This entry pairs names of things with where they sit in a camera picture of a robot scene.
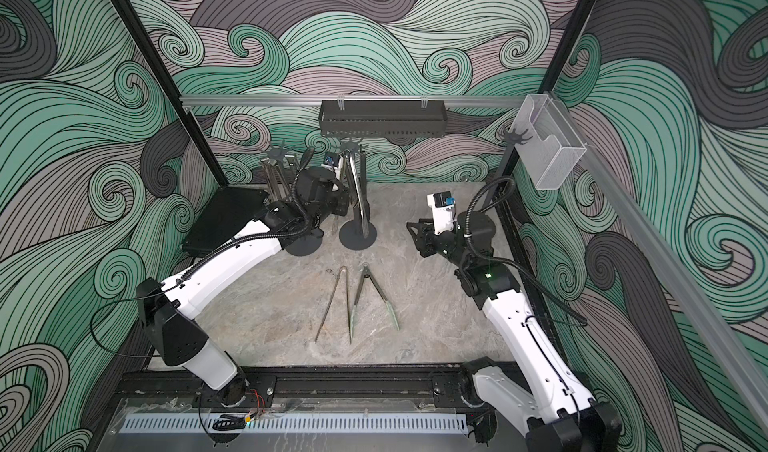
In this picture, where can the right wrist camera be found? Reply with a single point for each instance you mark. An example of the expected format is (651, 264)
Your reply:
(442, 206)

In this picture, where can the black tongs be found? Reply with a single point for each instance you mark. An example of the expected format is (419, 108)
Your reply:
(362, 192)

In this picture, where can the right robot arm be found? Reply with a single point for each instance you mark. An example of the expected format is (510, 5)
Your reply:
(553, 410)

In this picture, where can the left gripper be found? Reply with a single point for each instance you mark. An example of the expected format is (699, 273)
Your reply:
(341, 200)

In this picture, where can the grey utensil stand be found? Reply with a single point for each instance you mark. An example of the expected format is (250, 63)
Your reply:
(311, 242)
(359, 233)
(510, 152)

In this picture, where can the black wall shelf rack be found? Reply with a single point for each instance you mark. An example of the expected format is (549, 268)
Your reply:
(382, 120)

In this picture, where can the aluminium rail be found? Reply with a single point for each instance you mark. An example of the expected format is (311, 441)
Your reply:
(272, 100)

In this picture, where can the clear plastic wall bin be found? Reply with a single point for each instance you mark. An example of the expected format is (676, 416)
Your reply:
(545, 137)

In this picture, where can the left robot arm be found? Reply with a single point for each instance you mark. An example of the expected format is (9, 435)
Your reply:
(168, 309)

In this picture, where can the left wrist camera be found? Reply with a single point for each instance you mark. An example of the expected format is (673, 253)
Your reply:
(333, 162)

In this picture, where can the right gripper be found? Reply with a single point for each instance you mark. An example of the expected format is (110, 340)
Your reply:
(427, 240)

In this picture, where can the white slotted cable duct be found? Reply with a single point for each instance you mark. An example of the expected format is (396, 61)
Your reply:
(311, 423)

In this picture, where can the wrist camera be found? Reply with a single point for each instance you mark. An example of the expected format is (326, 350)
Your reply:
(442, 206)
(333, 162)

